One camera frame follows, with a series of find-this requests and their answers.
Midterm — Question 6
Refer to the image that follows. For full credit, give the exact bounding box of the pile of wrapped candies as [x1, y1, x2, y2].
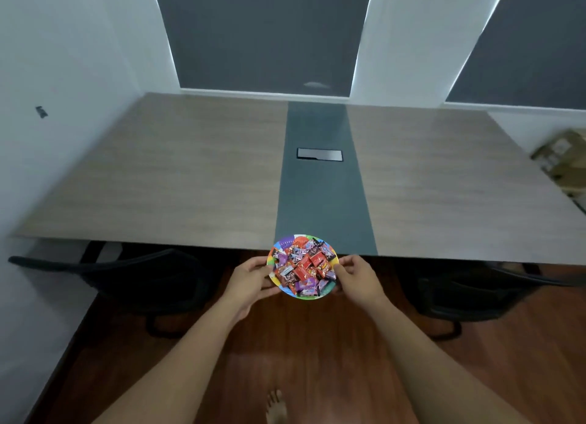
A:
[273, 239, 338, 297]

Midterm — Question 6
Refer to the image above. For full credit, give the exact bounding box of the colourful paper plate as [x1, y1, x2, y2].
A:
[267, 234, 340, 300]

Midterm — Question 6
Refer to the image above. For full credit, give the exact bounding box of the brown cardboard box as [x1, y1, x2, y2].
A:
[531, 129, 586, 198]

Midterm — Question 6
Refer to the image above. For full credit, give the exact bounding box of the wooden conference table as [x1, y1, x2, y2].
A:
[13, 92, 586, 266]

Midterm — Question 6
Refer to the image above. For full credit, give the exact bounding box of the person's right hand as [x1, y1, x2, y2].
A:
[333, 255, 389, 306]

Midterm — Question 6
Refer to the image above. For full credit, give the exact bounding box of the person's left forearm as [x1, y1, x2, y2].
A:
[92, 295, 250, 424]

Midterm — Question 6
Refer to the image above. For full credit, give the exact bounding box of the person's right forearm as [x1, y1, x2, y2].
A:
[366, 295, 532, 424]

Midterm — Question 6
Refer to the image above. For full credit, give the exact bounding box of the black table cable box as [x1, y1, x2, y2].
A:
[297, 147, 344, 162]

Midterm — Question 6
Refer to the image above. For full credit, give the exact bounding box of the grey window blind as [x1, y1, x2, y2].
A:
[151, 0, 375, 97]
[446, 0, 586, 110]

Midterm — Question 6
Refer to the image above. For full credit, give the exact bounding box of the person's left hand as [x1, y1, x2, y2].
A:
[222, 256, 281, 321]

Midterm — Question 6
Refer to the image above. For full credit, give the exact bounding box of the person's foot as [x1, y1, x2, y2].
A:
[266, 389, 288, 424]

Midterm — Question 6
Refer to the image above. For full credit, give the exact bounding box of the black office chair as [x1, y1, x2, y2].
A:
[8, 241, 220, 338]
[398, 260, 586, 341]

